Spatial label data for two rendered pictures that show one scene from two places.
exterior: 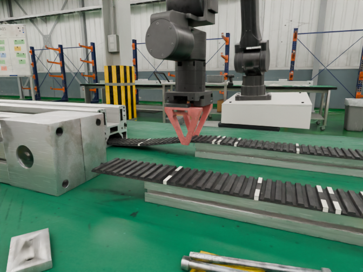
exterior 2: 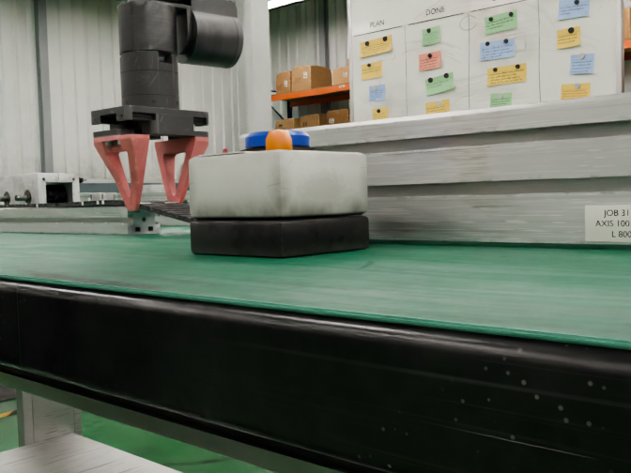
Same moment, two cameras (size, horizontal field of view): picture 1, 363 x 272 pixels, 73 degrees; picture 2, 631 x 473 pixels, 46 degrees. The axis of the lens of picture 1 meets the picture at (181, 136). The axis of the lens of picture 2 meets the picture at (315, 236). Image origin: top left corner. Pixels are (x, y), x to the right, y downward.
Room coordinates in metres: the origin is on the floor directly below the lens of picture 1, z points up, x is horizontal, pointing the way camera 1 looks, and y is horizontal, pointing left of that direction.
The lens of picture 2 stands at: (1.14, 0.39, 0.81)
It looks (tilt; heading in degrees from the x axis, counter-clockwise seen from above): 3 degrees down; 200
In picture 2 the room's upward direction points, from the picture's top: 2 degrees counter-clockwise
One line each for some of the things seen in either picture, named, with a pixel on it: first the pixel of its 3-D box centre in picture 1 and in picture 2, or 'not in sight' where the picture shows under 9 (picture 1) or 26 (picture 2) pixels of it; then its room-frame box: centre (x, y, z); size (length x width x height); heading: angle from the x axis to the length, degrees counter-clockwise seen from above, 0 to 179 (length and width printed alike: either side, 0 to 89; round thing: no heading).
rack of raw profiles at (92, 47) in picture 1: (55, 73); not in sight; (9.88, 4.87, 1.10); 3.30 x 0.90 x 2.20; 67
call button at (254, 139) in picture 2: not in sight; (277, 147); (0.71, 0.22, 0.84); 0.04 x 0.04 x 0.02
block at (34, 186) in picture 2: not in sight; (41, 197); (-0.11, -0.64, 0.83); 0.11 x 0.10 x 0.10; 158
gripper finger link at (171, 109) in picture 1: (187, 119); (162, 164); (0.47, -0.01, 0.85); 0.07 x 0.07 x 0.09; 69
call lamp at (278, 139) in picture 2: not in sight; (278, 139); (0.75, 0.23, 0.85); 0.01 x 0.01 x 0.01
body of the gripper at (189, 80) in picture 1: (190, 81); (150, 93); (0.48, -0.02, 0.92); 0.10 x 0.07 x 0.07; 159
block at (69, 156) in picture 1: (65, 145); not in sight; (0.36, 0.18, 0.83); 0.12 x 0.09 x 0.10; 158
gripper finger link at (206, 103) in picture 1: (192, 117); (142, 163); (0.49, -0.02, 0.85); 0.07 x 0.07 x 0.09; 69
